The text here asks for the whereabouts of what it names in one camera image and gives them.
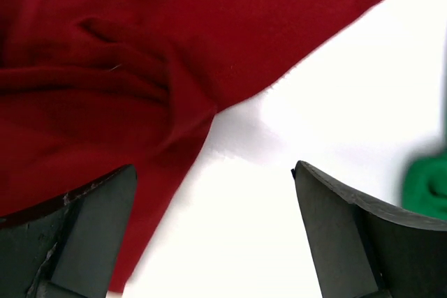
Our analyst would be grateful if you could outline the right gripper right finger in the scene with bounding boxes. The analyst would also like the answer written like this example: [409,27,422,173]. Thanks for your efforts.
[292,161,446,298]

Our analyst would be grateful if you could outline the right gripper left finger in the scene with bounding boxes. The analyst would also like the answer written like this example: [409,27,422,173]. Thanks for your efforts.
[1,165,137,297]

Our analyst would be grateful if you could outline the green t shirt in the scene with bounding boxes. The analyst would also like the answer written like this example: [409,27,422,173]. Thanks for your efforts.
[402,155,446,221]

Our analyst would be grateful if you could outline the red t shirt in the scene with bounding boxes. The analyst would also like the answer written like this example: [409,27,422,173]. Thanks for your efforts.
[1,0,381,292]

